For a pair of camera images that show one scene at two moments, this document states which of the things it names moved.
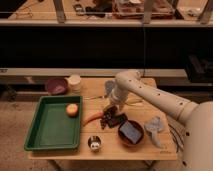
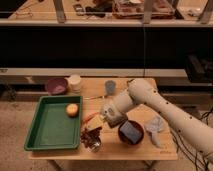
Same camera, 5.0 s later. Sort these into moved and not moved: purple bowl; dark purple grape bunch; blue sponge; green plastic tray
Moved: dark purple grape bunch
Not moved: green plastic tray; blue sponge; purple bowl
